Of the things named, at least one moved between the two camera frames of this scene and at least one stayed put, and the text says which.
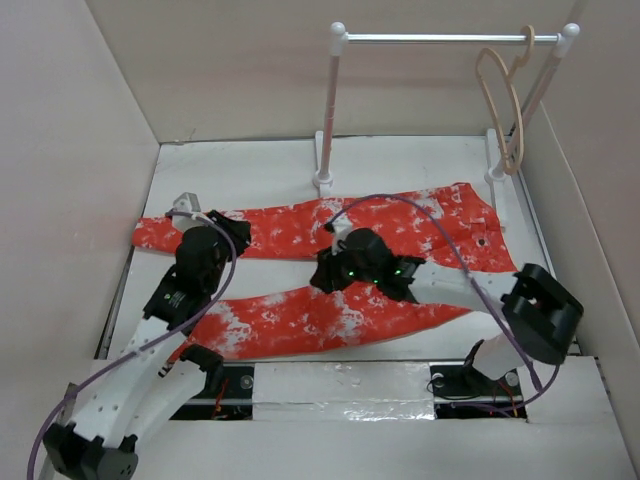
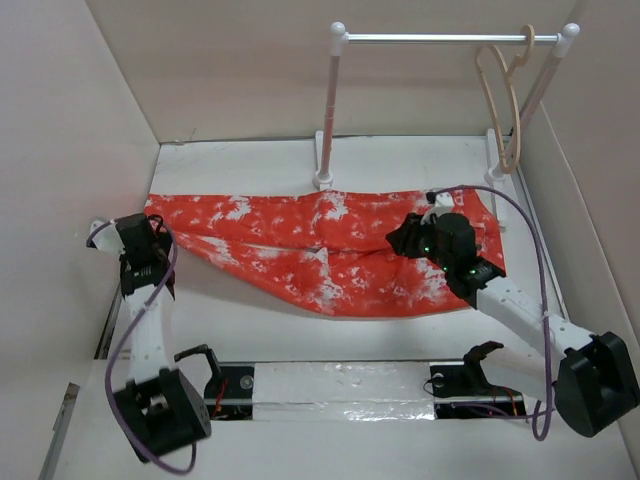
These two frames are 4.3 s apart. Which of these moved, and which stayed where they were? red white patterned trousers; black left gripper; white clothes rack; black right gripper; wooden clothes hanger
Moved: black right gripper; red white patterned trousers; black left gripper
Stayed: white clothes rack; wooden clothes hanger
